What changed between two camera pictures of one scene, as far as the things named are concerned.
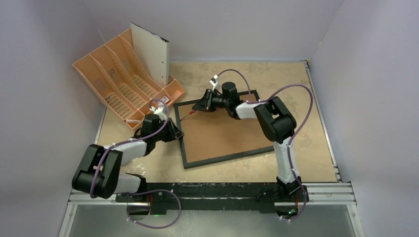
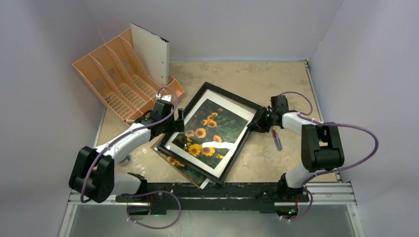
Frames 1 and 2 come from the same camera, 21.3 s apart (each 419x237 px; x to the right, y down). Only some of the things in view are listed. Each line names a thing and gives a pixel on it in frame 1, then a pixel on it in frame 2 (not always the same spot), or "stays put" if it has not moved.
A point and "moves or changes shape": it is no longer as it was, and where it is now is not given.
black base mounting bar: x=183 y=198 stays put
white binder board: x=153 y=53 stays put
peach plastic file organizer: x=119 y=77 stays put
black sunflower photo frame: x=210 y=137 moves or changes shape
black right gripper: x=209 y=100 → x=260 y=119
